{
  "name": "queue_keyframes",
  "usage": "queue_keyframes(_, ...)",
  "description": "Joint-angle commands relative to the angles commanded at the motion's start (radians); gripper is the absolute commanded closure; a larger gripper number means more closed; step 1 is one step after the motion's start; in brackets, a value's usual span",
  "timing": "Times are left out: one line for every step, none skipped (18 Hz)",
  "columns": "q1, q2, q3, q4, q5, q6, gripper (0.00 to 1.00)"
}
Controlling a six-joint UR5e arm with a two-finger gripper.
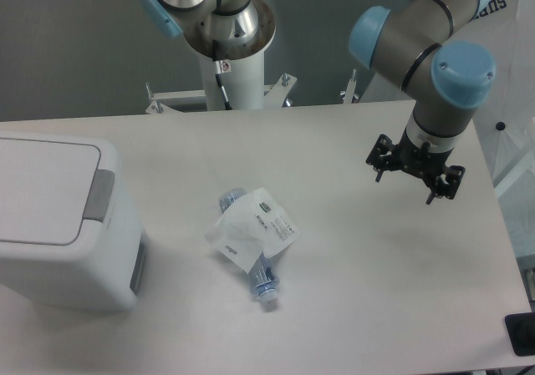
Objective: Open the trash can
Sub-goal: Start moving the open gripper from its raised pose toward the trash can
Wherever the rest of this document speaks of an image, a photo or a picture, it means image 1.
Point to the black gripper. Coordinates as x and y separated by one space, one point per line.
419 160

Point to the white trash can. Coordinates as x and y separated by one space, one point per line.
71 235

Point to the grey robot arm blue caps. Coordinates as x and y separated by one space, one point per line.
413 49

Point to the white plastic pouch bag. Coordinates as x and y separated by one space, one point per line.
252 224

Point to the clear plastic water bottle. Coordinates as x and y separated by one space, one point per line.
262 279

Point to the black device at table edge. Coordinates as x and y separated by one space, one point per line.
520 329

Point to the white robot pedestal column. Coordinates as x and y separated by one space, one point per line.
230 51

